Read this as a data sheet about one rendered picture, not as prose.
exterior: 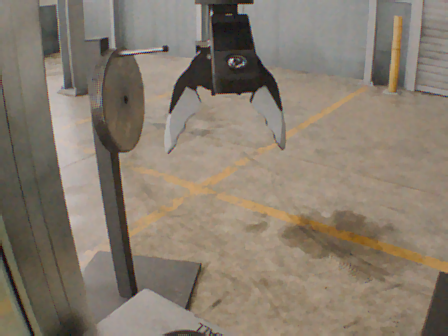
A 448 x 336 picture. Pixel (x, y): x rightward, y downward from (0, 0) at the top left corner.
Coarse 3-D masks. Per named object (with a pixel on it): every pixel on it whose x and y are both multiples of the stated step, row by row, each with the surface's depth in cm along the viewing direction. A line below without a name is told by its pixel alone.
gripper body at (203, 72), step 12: (204, 0) 42; (216, 0) 42; (228, 0) 42; (240, 0) 42; (252, 0) 44; (216, 12) 44; (228, 12) 44; (204, 48) 45; (204, 60) 45; (204, 72) 45; (204, 84) 46
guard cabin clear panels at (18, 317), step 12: (0, 264) 22; (0, 276) 22; (0, 288) 22; (0, 300) 22; (12, 300) 23; (0, 312) 22; (12, 312) 23; (0, 324) 22; (12, 324) 23; (24, 324) 24
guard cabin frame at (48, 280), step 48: (0, 0) 16; (0, 48) 17; (0, 96) 18; (0, 144) 18; (48, 144) 21; (0, 192) 19; (48, 192) 22; (0, 240) 21; (48, 240) 22; (48, 288) 23
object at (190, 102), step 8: (184, 96) 47; (192, 96) 47; (176, 104) 47; (184, 104) 47; (192, 104) 47; (200, 104) 47; (176, 112) 48; (184, 112) 48; (192, 112) 48; (168, 120) 48; (176, 120) 48; (184, 120) 48; (168, 128) 48; (176, 128) 48; (184, 128) 48; (168, 136) 49; (176, 136) 49; (168, 144) 50; (168, 152) 50
